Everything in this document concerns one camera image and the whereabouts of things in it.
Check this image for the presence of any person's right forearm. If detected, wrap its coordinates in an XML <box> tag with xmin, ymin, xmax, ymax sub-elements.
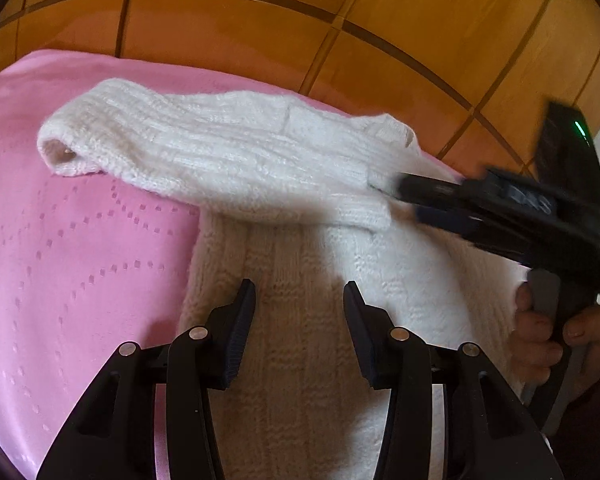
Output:
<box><xmin>555</xmin><ymin>330</ymin><xmax>600</xmax><ymax>480</ymax></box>

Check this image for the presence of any pink blanket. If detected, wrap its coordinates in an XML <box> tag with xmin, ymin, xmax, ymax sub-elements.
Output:
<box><xmin>0</xmin><ymin>50</ymin><xmax>461</xmax><ymax>480</ymax></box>

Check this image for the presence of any white knitted sweater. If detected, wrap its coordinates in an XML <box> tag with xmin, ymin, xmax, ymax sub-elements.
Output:
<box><xmin>36</xmin><ymin>78</ymin><xmax>531</xmax><ymax>480</ymax></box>

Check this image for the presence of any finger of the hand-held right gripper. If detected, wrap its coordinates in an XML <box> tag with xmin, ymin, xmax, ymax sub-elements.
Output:
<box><xmin>414</xmin><ymin>202</ymin><xmax>482</xmax><ymax>242</ymax></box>
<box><xmin>369</xmin><ymin>172</ymin><xmax>462</xmax><ymax>207</ymax></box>

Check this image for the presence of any wooden headboard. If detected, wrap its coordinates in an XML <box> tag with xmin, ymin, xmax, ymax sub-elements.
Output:
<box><xmin>0</xmin><ymin>0</ymin><xmax>600</xmax><ymax>176</ymax></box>

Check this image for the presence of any person's right hand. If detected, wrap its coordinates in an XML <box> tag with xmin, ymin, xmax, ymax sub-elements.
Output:
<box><xmin>510</xmin><ymin>284</ymin><xmax>600</xmax><ymax>401</ymax></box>

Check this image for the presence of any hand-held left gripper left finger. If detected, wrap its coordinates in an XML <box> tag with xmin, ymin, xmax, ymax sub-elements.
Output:
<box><xmin>36</xmin><ymin>279</ymin><xmax>257</xmax><ymax>480</ymax></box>

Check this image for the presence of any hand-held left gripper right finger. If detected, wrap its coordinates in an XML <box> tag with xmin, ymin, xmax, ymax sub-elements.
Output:
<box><xmin>343</xmin><ymin>281</ymin><xmax>566</xmax><ymax>480</ymax></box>

